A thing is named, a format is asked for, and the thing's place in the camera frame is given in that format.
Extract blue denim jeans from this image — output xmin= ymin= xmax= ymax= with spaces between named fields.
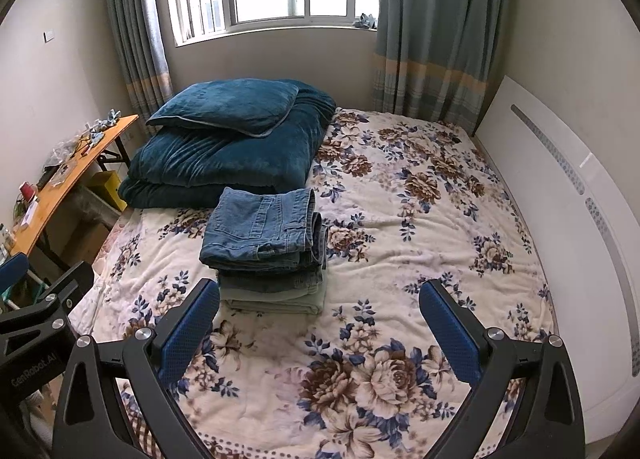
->
xmin=200 ymin=187 xmax=326 ymax=275

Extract yellow box under table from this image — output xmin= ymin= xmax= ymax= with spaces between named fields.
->
xmin=87 ymin=171 xmax=127 ymax=212

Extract orange wooden side table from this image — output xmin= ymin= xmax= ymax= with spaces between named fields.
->
xmin=10 ymin=115 xmax=139 ymax=255

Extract teal folded duvet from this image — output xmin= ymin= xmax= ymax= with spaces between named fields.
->
xmin=118 ymin=80 xmax=336 ymax=209

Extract white bed headboard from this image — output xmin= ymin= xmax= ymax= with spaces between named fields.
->
xmin=476 ymin=77 xmax=639 ymax=442

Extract pale green folded pants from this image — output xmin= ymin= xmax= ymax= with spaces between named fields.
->
xmin=224 ymin=285 xmax=326 ymax=315

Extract dark folded jeans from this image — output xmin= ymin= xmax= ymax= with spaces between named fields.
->
xmin=217 ymin=226 xmax=326 ymax=302

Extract floral bed blanket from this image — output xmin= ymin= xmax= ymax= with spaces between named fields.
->
xmin=67 ymin=107 xmax=559 ymax=459

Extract teal velvet pillow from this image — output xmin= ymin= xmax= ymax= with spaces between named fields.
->
xmin=146 ymin=78 xmax=299 ymax=138

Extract left grey-green curtain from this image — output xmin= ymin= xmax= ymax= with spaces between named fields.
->
xmin=106 ymin=0 xmax=174 ymax=122

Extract grey-green curtain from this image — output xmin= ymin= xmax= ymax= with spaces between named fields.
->
xmin=106 ymin=0 xmax=174 ymax=122
xmin=372 ymin=0 xmax=509 ymax=132

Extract right grey-green curtain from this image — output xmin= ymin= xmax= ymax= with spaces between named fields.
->
xmin=372 ymin=0 xmax=509 ymax=132

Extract green wire rack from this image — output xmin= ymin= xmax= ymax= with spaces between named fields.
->
xmin=1 ymin=268 xmax=50 ymax=313

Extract wall switch plate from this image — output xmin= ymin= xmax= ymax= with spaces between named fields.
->
xmin=43 ymin=30 xmax=55 ymax=43

